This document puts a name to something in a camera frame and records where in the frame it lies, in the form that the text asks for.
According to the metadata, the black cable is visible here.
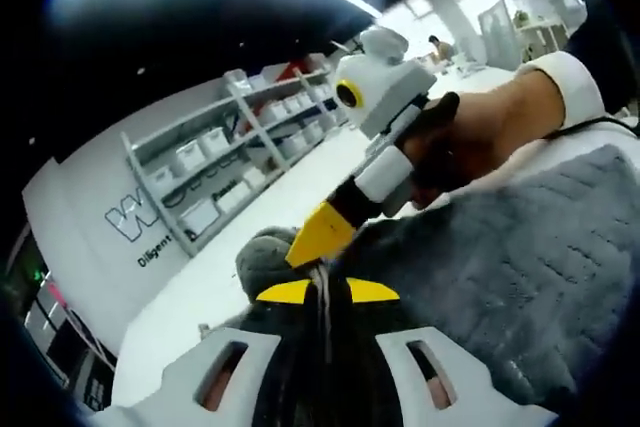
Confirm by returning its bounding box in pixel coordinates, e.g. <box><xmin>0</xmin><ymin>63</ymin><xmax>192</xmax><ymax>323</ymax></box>
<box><xmin>542</xmin><ymin>114</ymin><xmax>640</xmax><ymax>141</ymax></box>

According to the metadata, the grey metal shelving unit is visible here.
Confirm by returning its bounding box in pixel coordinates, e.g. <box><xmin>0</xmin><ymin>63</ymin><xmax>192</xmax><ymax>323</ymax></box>
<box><xmin>121</xmin><ymin>53</ymin><xmax>352</xmax><ymax>259</ymax></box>

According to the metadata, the grey towel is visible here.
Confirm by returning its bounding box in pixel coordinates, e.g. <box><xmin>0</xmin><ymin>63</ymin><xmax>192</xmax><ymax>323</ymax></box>
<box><xmin>233</xmin><ymin>143</ymin><xmax>640</xmax><ymax>411</ymax></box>

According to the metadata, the person's right hand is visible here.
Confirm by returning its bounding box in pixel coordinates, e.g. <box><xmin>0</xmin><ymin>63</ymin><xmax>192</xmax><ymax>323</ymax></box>
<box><xmin>402</xmin><ymin>69</ymin><xmax>569</xmax><ymax>209</ymax></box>

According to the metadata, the row of white storage boxes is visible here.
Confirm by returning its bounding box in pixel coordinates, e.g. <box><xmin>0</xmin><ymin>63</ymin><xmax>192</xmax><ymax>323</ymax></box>
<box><xmin>147</xmin><ymin>71</ymin><xmax>349</xmax><ymax>238</ymax></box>

